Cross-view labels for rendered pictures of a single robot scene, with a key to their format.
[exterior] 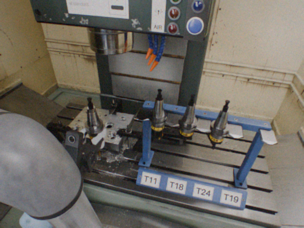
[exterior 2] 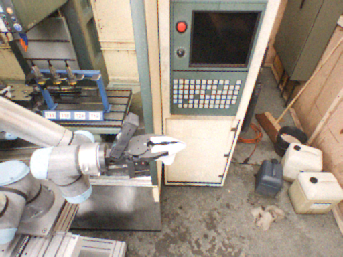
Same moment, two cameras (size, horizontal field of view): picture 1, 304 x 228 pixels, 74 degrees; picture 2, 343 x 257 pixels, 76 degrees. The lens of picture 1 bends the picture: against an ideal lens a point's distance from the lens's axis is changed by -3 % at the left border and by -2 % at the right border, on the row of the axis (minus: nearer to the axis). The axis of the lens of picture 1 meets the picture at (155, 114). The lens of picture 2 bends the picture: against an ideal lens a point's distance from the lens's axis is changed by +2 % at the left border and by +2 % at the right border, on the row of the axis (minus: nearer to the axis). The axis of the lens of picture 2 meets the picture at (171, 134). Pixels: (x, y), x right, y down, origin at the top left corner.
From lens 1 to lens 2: 1.14 m
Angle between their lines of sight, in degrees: 10
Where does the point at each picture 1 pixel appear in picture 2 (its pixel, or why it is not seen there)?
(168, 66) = (62, 48)
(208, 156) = (92, 101)
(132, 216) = not seen: hidden behind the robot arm
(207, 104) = (116, 75)
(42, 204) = not seen: outside the picture
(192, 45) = (73, 32)
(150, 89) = (57, 67)
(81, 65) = (9, 57)
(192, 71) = (81, 50)
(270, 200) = (120, 116)
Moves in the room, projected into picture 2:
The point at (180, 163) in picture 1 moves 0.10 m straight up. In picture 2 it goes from (74, 106) to (70, 96)
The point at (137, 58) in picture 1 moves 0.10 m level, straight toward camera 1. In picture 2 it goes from (39, 45) to (37, 50)
